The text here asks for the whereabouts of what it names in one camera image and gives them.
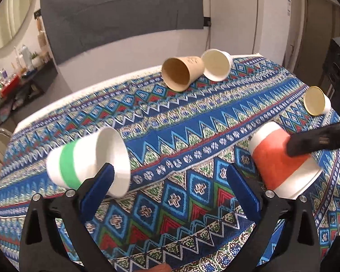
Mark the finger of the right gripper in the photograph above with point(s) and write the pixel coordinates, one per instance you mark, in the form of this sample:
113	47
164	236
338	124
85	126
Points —
323	138

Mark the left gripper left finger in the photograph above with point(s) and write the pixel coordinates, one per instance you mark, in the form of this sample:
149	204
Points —
41	247

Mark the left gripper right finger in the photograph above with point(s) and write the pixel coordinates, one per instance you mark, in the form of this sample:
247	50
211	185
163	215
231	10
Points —
298	246

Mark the red and white paper cup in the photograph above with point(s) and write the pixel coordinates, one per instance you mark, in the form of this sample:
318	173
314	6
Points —
287	176

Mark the green striped white paper cup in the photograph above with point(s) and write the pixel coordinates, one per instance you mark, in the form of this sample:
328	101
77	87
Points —
70	165

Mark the white cup yellow inside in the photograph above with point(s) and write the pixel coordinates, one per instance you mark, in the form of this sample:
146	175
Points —
316	102

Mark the white cup with pink hearts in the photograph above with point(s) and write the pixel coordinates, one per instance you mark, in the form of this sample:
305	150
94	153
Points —
217	64

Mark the brown kraft paper cup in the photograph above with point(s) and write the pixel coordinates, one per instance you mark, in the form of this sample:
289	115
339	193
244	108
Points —
179	73

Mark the blue patterned tablecloth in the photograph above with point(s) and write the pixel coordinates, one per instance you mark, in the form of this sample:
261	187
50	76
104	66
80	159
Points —
179	209

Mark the grey door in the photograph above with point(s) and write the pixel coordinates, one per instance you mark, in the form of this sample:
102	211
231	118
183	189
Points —
321	24

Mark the white refrigerator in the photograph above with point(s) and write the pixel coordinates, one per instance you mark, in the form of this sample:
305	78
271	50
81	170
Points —
244	27

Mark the small potted plant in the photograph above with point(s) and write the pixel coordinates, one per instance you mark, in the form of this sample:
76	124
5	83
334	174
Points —
37	61

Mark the white kettle bottle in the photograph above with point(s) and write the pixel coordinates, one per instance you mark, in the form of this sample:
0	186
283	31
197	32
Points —
26	56

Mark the black wall shelf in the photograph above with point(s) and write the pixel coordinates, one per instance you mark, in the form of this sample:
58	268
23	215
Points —
28	90

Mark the oval wall mirror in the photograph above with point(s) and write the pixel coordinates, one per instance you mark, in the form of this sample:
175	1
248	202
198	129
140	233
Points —
13	14

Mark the grey covered wall television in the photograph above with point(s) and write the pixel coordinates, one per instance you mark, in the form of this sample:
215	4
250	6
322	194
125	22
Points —
76	26

